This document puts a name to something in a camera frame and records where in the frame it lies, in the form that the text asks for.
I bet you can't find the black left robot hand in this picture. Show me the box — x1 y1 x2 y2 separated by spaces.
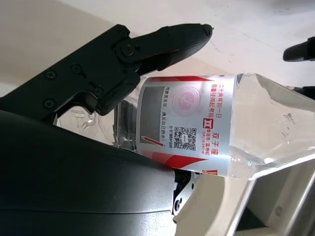
282 36 315 100

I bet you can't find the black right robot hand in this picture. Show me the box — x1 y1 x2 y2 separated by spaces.
0 23 214 236

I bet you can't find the clear water bottle red label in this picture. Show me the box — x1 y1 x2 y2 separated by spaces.
71 73 315 182

